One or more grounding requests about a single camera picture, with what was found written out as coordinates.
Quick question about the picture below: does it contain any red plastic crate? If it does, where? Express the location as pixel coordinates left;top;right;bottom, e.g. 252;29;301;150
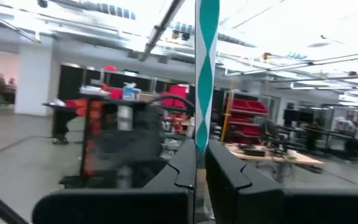
162;83;191;108

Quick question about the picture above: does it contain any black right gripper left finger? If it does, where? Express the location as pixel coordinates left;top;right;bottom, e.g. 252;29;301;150
31;138;197;224

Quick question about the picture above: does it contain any red storage bins shelf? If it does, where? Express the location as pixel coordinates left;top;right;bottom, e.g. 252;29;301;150
221;89;270;146

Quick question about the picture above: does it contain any parts bin rack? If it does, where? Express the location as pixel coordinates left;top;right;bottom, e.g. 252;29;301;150
42;82;195;189

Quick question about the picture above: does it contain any silver spoon rainbow handle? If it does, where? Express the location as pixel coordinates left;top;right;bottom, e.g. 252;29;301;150
194;0;221;170

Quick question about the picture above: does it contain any yellow hanging cable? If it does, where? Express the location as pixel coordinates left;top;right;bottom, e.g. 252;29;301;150
221;79;235;144

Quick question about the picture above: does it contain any black workstation desk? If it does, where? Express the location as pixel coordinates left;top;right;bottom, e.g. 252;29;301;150
283;102;358;158

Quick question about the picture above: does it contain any blue white box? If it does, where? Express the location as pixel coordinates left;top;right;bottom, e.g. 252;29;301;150
122;82;142;101

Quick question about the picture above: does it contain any grey ceiling pipe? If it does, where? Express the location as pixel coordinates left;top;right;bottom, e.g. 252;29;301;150
139;0;186;62

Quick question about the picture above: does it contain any long wooden desk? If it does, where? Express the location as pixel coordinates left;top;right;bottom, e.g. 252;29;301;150
224;142;325;184

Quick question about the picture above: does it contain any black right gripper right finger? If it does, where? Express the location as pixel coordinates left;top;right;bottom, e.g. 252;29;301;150
205;139;358;224

